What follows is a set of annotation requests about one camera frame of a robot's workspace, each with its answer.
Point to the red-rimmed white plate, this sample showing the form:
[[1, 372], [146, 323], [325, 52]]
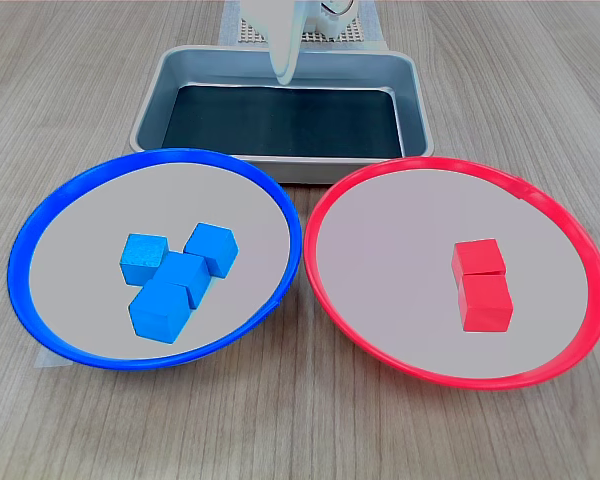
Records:
[[380, 310]]

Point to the blue-rimmed white plate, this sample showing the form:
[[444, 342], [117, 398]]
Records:
[[70, 260]]

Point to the black tray mat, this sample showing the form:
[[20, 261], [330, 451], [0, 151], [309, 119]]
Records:
[[280, 125]]

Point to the red cube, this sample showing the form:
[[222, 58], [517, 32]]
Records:
[[485, 305], [477, 256]]

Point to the pale perforated base plate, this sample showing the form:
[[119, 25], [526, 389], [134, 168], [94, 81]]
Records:
[[352, 32]]

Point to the blue cube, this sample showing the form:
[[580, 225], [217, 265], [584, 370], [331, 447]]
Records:
[[212, 247], [185, 270], [157, 312]]

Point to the steel tray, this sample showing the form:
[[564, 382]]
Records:
[[355, 70]]

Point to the clear tape strip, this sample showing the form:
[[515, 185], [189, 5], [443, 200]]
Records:
[[229, 25], [52, 360], [374, 25]]

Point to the blue cube grainy face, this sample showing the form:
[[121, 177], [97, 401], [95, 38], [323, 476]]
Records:
[[142, 255]]

